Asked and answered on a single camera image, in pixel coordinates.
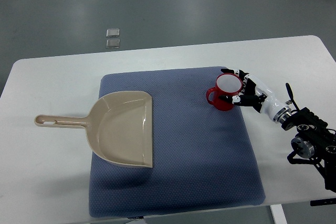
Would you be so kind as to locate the red cup white inside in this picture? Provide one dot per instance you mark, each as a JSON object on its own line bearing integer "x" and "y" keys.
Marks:
{"x": 227, "y": 84}

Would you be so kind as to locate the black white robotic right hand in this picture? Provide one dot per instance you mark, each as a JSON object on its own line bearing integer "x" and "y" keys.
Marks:
{"x": 257, "y": 95}

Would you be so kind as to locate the beige plastic dustpan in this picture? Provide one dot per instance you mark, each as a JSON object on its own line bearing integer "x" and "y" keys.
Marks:
{"x": 118, "y": 127}

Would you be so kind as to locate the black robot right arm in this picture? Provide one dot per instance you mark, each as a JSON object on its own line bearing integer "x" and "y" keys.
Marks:
{"x": 314, "y": 143}

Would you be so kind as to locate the blue fabric mat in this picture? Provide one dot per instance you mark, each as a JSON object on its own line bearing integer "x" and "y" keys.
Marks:
{"x": 203, "y": 157}

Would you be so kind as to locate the upper metal floor plate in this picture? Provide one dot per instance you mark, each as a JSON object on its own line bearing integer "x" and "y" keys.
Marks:
{"x": 112, "y": 32}

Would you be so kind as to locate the white table leg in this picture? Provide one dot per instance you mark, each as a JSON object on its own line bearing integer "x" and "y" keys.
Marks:
{"x": 278, "y": 214}

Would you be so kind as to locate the black table control panel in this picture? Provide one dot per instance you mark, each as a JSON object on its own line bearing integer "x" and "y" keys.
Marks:
{"x": 323, "y": 202}

